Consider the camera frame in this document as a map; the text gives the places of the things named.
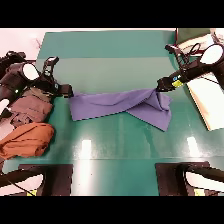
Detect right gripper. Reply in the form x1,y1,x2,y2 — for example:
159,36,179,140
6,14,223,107
155,75,175,93

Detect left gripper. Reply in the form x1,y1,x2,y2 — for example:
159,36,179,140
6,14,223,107
54,83,75,99

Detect purple T-shirt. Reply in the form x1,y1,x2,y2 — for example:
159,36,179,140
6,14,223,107
68,87,174,132

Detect grey-brown garment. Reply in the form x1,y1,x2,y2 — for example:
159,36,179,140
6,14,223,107
8,88,55,127

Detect white folded garment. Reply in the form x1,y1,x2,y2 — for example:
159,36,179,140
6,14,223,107
185,71,224,132

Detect dark green garment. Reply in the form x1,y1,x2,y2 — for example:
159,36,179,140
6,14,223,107
175,28,214,44

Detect orange garment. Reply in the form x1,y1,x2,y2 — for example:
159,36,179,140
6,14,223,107
0,122,56,160

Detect black garment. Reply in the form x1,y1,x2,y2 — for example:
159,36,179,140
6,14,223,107
0,50,27,78

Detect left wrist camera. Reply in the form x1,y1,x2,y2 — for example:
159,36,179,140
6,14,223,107
42,56,60,80

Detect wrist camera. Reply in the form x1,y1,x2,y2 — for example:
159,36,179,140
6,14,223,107
42,56,60,80
164,44,188,65

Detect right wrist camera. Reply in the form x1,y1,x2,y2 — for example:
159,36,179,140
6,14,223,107
164,44,188,65

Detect black cable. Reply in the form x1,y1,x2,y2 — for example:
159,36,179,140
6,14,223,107
187,42,203,58

